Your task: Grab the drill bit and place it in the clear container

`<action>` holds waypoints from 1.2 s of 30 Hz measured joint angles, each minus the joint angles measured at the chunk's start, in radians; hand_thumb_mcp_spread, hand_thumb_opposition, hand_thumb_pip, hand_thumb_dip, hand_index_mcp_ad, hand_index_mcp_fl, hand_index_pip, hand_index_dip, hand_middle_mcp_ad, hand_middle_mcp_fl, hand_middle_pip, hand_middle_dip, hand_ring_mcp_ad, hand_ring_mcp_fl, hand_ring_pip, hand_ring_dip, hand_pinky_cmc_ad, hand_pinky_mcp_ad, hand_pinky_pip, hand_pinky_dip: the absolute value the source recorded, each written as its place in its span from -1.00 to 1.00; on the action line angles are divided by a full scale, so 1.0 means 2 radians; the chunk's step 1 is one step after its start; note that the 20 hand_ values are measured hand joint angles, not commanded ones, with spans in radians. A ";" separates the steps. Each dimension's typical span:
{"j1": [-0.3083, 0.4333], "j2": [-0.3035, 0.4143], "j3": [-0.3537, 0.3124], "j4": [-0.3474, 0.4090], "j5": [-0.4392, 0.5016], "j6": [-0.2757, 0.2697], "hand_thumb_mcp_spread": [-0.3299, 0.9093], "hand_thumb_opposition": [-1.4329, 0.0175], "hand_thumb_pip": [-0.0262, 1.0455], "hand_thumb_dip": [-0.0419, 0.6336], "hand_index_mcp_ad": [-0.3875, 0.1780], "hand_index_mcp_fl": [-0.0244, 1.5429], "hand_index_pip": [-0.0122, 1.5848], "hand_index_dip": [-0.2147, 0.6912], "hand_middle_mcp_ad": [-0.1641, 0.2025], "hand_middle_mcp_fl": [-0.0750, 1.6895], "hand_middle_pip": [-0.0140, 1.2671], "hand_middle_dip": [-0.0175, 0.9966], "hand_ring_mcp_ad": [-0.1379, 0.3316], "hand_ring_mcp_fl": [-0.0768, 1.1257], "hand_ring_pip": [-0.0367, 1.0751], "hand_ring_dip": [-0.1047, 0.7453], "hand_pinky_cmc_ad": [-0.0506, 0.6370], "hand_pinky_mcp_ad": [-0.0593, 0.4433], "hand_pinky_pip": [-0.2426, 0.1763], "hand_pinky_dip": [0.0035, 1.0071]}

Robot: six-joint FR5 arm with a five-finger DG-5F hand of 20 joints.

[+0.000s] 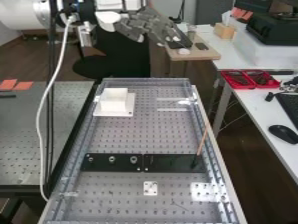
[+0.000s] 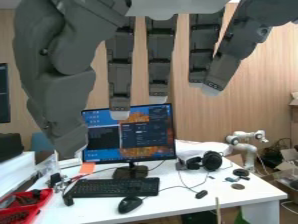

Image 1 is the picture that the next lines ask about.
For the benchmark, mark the small white square plate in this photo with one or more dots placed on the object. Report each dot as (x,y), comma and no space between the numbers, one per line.
(151,188)

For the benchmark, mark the clear box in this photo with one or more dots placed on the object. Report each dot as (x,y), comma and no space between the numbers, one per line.
(147,150)

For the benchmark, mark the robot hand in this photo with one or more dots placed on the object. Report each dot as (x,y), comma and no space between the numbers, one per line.
(142,23)

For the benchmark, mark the black plate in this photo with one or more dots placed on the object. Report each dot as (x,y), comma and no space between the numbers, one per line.
(174,163)

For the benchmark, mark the thin stick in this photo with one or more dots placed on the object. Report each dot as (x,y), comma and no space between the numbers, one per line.
(204,136)

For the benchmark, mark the white mouse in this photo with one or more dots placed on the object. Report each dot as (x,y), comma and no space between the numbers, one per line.
(184,51)

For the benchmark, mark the black mouse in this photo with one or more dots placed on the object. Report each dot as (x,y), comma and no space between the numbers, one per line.
(284,134)

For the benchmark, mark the small cardboard box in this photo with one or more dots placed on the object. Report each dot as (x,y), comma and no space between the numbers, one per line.
(224,31)

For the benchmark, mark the black keyboard on wooden desk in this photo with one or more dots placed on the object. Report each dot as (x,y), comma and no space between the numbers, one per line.
(182,37)

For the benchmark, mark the large black box device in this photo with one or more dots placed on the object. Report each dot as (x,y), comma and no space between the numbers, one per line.
(275,28)

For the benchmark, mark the wooden desk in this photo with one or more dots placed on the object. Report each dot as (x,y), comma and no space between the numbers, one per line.
(200,55)

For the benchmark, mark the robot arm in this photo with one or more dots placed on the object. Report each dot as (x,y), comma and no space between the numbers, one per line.
(21,13)

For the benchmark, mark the small white box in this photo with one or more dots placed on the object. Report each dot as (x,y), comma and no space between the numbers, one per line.
(115,101)

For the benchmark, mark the drill bit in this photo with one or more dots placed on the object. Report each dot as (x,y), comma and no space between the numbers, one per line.
(179,206)

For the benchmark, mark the white desk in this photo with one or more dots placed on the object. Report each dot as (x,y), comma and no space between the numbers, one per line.
(267,113)

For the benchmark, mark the black phone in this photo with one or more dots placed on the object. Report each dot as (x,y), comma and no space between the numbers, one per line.
(202,46)

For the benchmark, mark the red tray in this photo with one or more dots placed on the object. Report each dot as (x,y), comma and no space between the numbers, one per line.
(264,78)
(238,79)

